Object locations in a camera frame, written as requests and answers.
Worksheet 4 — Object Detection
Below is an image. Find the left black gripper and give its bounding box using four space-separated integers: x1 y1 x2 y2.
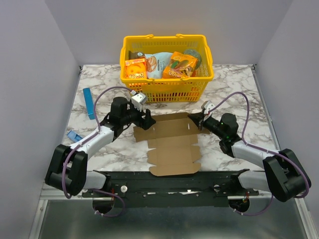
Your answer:
121 101 156 130

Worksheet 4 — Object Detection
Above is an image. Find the brown cardboard box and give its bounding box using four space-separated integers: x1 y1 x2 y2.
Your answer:
134 113 201 177

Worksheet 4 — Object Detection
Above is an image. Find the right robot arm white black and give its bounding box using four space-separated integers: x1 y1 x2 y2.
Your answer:
188 112 311 202

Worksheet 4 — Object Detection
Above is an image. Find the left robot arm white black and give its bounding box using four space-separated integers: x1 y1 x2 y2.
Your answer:
45 93 156 198

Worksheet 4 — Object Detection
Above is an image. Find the long blue box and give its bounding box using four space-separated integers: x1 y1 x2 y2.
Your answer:
83 88 95 120

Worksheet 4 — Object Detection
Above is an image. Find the small blue box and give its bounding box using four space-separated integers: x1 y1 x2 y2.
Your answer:
66 130 83 142

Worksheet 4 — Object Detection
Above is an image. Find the orange gummy candy bag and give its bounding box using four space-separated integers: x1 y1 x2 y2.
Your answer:
162 52 197 79

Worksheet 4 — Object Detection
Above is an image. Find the yellow plastic shopping basket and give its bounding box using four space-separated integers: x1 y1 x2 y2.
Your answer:
120 34 214 103

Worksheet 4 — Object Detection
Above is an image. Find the light blue chips bag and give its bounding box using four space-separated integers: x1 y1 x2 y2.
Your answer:
145 52 172 79

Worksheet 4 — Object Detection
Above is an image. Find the green round scrubber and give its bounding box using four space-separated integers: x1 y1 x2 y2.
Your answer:
183 49 202 70

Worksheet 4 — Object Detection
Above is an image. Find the dark brown packet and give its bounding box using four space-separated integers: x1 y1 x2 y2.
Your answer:
128 51 145 60

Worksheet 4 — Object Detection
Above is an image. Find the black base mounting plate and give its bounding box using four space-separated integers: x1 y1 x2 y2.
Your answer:
82 170 265 209

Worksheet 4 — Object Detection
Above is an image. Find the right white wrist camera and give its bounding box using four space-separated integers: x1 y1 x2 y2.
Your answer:
201 101 215 115

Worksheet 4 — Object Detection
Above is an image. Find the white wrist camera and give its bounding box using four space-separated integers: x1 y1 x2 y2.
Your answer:
201 101 215 115
131 93 147 112

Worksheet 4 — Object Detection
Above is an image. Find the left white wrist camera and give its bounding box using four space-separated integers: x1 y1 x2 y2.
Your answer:
131 93 147 112

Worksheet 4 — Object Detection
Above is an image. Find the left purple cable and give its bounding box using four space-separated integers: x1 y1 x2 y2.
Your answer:
62 86 137 218

